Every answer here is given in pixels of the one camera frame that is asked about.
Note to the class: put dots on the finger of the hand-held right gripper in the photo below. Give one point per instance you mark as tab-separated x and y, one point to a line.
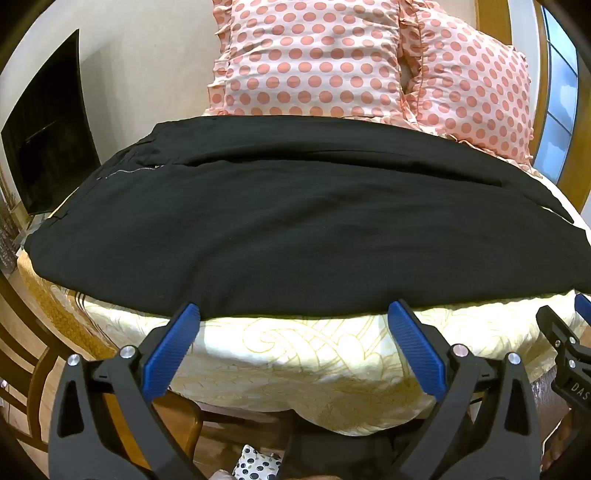
584	308
558	332

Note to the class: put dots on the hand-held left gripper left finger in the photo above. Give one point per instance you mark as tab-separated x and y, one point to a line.
171	350

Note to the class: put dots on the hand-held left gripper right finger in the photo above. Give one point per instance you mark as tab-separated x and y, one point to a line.
415	346

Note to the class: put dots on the black pants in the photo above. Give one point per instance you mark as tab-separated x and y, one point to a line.
295	230

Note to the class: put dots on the person's right hand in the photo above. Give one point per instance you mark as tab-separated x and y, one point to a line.
558	443

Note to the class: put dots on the yellow patterned bed sheet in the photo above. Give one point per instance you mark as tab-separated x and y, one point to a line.
300	360

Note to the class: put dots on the orange mattress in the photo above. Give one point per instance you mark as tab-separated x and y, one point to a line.
51	304

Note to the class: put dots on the wooden chair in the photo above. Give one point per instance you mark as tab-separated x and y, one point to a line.
32	369

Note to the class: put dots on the white black dotted cloth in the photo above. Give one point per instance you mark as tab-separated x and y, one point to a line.
256	466

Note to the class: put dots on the cluttered side table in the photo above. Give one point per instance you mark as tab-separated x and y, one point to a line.
9	240

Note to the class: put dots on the glass window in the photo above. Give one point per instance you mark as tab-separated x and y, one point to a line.
561	83

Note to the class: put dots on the pink polka dot pillow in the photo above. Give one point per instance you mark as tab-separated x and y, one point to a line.
480	92
314	60

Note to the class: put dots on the black television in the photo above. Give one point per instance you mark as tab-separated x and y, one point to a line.
46	138

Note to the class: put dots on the wooden window frame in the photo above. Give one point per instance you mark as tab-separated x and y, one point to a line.
491	14

